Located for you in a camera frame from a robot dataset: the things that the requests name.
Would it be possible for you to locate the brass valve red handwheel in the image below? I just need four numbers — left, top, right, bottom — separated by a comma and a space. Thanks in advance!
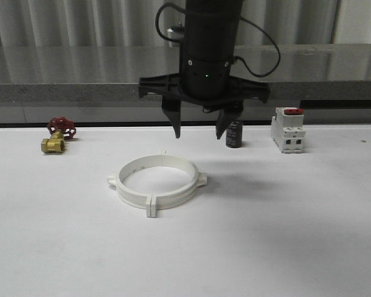
41, 117, 77, 153

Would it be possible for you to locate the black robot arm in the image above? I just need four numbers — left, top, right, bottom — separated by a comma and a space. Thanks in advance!
139, 1, 270, 138

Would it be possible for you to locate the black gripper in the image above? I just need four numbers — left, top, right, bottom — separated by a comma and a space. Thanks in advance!
139, 58, 270, 139

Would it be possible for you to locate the small silver camera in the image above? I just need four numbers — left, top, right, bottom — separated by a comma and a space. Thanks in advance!
166, 22, 184, 48

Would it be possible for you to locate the white half-ring pipe clamp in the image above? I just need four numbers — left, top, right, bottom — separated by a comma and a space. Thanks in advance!
146, 154, 208, 218

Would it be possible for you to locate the black cylindrical capacitor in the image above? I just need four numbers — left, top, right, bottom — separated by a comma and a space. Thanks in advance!
226, 120, 243, 149

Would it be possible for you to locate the white circuit breaker red switch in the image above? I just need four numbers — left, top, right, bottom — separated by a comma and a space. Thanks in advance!
270, 107, 306, 153

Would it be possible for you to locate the grey stone counter ledge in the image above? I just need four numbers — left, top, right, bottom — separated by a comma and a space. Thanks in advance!
0, 44, 371, 105

